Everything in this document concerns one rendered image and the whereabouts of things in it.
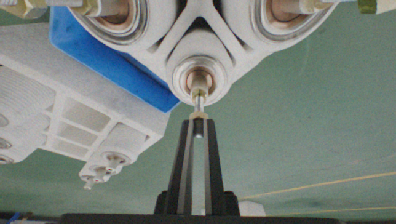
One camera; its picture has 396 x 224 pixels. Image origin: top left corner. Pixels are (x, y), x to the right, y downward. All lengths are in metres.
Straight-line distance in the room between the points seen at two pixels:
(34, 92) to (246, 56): 0.43
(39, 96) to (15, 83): 0.04
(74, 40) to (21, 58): 0.10
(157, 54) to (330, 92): 0.63
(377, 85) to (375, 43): 0.20
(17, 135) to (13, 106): 0.12
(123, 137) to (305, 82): 0.63
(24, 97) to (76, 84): 0.08
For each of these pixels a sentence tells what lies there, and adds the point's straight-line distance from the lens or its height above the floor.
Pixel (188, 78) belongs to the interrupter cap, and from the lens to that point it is 0.16.
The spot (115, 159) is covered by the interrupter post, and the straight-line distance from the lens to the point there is 0.40.
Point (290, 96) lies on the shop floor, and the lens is 0.60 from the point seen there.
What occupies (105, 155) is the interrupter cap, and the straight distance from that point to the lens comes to 0.40.
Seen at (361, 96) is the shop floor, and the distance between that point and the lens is 0.80.
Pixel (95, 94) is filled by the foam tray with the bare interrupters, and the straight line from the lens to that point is 0.39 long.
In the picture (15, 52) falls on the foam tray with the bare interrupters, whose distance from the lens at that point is 0.43.
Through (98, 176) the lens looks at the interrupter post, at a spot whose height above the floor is 0.27.
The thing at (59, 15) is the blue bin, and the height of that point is 0.11.
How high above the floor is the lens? 0.40
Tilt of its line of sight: 48 degrees down
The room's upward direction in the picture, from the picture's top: 178 degrees counter-clockwise
